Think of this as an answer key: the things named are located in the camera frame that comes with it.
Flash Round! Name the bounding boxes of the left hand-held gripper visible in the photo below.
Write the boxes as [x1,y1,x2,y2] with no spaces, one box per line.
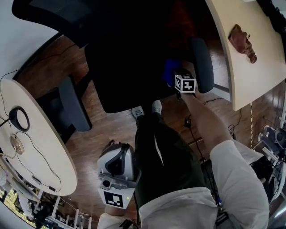
[97,143,137,210]

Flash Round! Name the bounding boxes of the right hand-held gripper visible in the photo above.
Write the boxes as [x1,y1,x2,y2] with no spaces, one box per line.
[173,68,197,100]

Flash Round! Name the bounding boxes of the blue cloth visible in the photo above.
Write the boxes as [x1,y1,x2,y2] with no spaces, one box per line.
[161,59,183,87]

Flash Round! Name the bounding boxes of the black office chair seat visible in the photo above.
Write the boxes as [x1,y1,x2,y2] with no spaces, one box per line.
[84,37,195,114]

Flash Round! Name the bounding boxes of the person's right forearm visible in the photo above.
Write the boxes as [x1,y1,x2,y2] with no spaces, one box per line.
[181,91,233,155]

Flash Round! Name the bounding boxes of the person's left forearm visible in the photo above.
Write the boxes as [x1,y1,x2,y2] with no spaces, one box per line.
[104,206,126,217]

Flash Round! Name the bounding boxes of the dark grey chair armrest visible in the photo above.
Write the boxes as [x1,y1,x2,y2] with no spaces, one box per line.
[58,76,93,132]
[189,37,215,94]

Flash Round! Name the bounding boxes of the person's light shoe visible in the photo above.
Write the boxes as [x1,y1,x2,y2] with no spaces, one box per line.
[151,99,163,115]
[131,106,145,119]

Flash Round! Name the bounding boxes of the person's dark trousers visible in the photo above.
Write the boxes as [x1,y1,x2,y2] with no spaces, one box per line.
[133,112,213,211]

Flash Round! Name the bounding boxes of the brown rag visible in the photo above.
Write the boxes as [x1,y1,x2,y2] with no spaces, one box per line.
[227,23,258,64]

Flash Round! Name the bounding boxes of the rectangular light wooden desk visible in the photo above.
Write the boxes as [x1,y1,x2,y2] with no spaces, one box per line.
[205,0,286,112]

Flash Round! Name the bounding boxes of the round light wooden table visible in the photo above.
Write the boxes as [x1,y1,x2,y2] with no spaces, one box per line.
[0,78,78,197]

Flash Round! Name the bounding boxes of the yellow black striped floor tape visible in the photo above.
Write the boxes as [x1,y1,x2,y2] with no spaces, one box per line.
[249,101,255,150]

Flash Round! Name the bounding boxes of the brass lamp with white globe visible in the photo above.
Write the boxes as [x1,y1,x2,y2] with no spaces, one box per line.
[0,134,25,160]

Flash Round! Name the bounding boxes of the grey equipment on stand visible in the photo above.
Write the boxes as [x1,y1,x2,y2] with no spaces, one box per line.
[257,124,286,161]

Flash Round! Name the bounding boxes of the person's white shirt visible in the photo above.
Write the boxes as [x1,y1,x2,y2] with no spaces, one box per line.
[97,139,270,229]

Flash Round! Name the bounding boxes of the black desk lamp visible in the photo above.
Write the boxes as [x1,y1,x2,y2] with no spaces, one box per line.
[0,106,30,131]

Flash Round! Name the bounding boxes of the black floor cable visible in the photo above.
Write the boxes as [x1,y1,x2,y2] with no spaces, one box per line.
[184,114,203,158]

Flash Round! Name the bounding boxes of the black lamp cable with switch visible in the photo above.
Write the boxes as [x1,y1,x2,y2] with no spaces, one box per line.
[9,131,63,193]

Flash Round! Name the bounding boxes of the pile of black cables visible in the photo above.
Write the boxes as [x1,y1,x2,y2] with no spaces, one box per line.
[256,0,286,34]

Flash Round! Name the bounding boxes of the grey buckle strap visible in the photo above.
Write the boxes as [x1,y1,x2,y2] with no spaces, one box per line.
[214,211,230,229]

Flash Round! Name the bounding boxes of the thin black lamp cable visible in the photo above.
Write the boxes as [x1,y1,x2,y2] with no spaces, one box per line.
[0,69,20,135]

